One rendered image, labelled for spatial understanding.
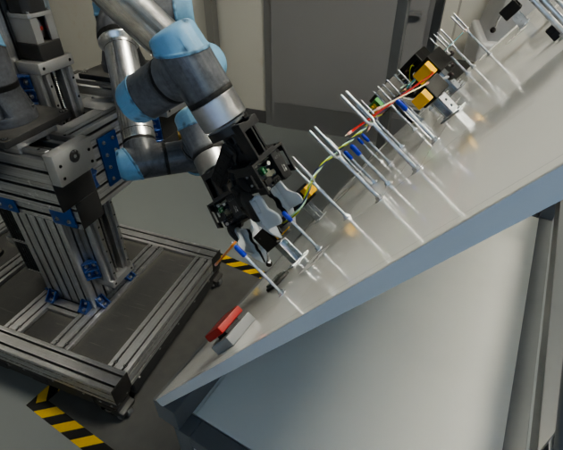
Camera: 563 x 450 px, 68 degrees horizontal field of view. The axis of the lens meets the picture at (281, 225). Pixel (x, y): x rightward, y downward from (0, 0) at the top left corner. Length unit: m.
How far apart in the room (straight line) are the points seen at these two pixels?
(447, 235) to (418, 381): 0.72
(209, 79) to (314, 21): 3.01
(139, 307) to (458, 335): 1.35
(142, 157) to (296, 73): 2.88
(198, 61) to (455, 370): 0.81
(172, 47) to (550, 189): 0.50
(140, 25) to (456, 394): 0.94
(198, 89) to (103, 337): 1.43
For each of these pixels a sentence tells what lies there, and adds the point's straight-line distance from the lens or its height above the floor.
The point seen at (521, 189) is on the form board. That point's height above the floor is 1.48.
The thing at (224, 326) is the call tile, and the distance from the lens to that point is 0.61.
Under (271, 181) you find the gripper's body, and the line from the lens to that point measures 0.64.
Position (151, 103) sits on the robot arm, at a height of 1.37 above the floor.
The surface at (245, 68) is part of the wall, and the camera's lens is 3.98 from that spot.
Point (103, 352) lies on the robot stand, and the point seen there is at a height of 0.21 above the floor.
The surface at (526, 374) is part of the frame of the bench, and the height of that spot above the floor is 0.80.
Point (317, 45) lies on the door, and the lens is 3.64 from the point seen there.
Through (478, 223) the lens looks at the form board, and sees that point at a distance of 0.29.
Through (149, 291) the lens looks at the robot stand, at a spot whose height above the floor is 0.21.
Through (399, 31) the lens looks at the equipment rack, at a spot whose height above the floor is 1.29.
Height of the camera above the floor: 1.60
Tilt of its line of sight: 37 degrees down
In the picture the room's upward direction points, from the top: straight up
